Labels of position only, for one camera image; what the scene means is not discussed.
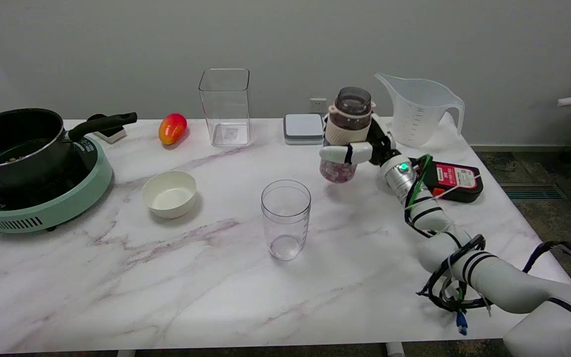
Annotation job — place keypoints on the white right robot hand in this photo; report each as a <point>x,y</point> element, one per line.
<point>382,144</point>

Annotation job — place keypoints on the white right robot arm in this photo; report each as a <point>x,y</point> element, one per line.
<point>493,277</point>

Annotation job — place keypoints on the large translucent measuring jug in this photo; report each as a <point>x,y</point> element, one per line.
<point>417,116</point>

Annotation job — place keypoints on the clear plastic measuring cup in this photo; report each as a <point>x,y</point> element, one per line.
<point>285,223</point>

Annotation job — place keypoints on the grey white kitchen scale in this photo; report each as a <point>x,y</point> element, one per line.
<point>303,128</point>

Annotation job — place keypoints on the black device with red label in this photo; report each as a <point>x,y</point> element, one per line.
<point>456,178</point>

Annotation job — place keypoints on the white zip tie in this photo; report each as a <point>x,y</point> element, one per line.
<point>456,186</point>

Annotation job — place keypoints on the floor vent grille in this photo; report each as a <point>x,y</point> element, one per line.
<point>533,192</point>

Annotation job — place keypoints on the clear square storage container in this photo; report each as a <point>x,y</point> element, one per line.
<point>226,109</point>

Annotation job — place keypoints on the red yellow mango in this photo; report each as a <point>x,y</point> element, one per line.
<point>172,128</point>

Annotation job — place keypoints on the white bowl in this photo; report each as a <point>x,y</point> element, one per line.
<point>169,196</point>

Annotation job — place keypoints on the white power strip with plug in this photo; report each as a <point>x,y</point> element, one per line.
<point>112,135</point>

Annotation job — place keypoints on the green induction cooker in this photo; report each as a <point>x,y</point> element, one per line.
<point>52,208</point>

